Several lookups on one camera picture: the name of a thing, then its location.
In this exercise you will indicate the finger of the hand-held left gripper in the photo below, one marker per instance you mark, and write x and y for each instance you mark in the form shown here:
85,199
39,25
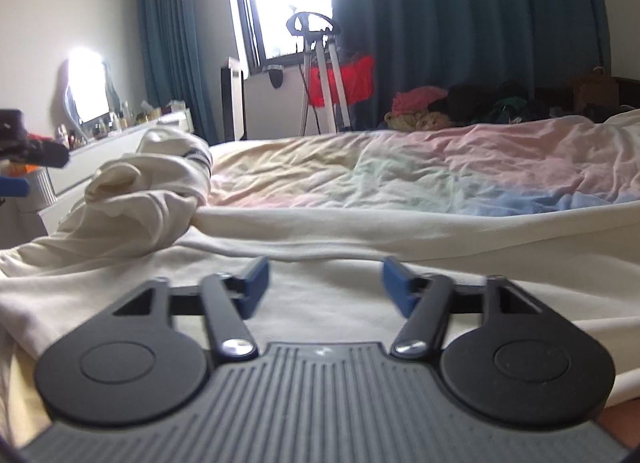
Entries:
12,187
47,153

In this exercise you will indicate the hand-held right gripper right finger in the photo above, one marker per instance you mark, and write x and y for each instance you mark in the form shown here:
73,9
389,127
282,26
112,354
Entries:
397,288

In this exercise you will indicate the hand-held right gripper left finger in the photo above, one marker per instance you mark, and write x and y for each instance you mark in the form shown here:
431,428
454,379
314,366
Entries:
255,288

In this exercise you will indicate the cream sweatpants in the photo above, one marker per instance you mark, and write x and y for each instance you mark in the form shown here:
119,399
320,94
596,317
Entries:
150,213

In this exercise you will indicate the white vanity desk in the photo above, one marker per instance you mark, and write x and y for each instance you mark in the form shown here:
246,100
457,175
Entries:
90,168

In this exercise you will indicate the row of cosmetic bottles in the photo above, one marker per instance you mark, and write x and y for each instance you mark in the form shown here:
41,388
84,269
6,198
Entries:
110,125

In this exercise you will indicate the lit vanity mirror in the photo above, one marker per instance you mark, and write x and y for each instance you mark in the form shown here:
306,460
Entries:
90,88

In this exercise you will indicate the pastel bed blanket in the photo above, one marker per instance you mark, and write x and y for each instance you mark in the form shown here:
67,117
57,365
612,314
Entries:
400,168

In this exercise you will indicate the white tissue box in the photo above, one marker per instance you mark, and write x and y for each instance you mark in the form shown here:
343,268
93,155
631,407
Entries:
175,108

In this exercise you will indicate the narrow blue curtain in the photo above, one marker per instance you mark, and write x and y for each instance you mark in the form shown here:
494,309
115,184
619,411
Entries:
175,43

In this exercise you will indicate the beige garment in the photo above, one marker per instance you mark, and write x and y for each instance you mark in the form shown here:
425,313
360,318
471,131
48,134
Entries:
420,120

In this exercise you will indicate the dark wooden board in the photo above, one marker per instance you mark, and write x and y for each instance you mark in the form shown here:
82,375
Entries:
232,108

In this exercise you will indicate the pink garment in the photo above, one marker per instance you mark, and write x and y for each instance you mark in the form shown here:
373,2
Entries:
415,98

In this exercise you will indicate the black garment pile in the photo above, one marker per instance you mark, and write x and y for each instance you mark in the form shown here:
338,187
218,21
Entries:
475,103

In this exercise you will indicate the garment steamer stand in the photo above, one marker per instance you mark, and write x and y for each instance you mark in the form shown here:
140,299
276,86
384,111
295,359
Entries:
340,88

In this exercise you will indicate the black hanging pouch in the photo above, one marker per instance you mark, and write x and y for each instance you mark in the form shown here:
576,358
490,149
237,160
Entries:
275,78

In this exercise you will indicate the red garment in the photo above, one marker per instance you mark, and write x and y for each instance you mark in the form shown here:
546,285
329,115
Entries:
357,80

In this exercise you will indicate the green garment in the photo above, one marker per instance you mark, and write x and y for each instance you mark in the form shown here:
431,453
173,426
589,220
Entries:
510,105

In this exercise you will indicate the black sofa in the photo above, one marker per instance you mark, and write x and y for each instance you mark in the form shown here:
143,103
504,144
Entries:
550,98

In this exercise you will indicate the brown paper bag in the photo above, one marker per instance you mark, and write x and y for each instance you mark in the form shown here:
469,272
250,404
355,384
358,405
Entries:
595,90

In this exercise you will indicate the wide blue curtain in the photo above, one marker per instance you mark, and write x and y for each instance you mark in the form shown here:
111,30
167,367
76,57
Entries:
475,18

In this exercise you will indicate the window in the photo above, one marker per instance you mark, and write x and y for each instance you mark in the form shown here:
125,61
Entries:
290,3

